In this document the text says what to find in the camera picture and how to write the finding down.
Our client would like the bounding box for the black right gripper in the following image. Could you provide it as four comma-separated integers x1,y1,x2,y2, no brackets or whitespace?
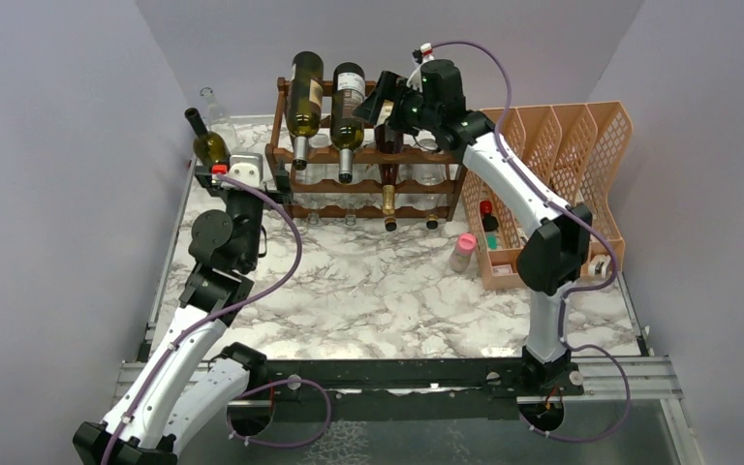
351,72,439,138

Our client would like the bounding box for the green wine bottle white label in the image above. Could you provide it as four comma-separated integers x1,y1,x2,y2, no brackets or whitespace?
329,62,365,184

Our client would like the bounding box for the green wine bottle cream label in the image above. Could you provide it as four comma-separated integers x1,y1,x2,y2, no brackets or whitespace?
184,108,230,167

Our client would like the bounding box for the clear glass bottle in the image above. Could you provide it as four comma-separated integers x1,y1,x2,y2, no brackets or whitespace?
200,87,238,152

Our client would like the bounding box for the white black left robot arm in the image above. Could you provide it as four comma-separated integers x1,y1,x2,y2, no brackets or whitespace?
73,152,290,464

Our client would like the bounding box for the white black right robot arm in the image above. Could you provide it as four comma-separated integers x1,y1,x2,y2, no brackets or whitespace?
353,59,592,394

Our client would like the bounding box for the dark bottle gold foil neck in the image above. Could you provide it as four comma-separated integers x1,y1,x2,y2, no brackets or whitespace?
374,124,403,233

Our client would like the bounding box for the clear bottle in lower rack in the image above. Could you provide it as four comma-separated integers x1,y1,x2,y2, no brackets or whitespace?
412,137,446,231

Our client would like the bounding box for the brown wooden wine rack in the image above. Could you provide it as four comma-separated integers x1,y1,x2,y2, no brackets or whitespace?
264,77,468,221

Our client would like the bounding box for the pink capped small bottle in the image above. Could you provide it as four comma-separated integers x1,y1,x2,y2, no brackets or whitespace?
448,232,478,273

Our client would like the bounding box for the orange plastic file organizer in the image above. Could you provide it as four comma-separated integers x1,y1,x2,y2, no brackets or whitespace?
460,102,633,291

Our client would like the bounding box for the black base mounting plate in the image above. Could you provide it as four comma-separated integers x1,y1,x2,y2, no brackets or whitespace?
227,357,584,426

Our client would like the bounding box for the aluminium frame rail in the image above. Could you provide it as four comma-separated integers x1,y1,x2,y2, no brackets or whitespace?
96,115,707,465

